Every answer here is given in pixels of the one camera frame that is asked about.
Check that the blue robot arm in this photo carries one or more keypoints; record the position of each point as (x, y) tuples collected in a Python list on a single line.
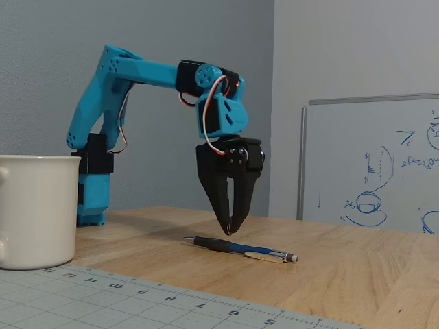
[(151, 73)]

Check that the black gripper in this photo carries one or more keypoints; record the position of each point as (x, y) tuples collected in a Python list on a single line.
[(212, 161)]

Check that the blue mechanical pencil pen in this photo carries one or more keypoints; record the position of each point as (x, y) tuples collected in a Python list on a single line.
[(240, 248)]

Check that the grey cutting mat with ruler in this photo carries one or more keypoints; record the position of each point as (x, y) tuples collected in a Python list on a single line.
[(85, 301)]

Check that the white ceramic mug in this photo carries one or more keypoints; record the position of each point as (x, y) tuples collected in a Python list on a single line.
[(37, 212)]

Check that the whiteboard with blue drawings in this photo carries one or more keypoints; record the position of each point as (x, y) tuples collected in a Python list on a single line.
[(343, 154)]

